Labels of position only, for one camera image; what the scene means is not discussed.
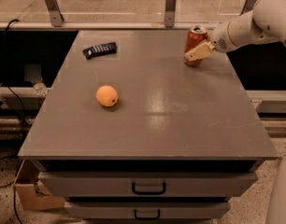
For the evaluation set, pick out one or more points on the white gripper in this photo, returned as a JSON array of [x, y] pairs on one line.
[[220, 39]]

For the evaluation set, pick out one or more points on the orange coke can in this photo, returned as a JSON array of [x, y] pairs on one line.
[[195, 35]]

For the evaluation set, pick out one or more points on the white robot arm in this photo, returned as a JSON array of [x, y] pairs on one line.
[[265, 23]]

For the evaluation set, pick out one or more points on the orange fruit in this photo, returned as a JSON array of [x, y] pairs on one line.
[[107, 96]]

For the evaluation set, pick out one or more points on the grey drawer cabinet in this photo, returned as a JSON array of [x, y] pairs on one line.
[[169, 117]]

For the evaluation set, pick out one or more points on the upper grey drawer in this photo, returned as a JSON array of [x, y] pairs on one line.
[[146, 184]]

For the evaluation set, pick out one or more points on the grey drawer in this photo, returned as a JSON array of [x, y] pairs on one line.
[[147, 211], [146, 184]]

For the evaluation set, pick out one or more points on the lower grey drawer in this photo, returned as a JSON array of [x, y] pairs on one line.
[[147, 211]]

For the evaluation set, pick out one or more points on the cardboard box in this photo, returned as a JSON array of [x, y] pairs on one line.
[[34, 196]]

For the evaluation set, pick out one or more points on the middle metal railing bracket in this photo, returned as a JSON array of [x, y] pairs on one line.
[[169, 13]]

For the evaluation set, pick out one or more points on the left metal railing bracket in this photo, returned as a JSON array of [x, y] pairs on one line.
[[56, 18]]

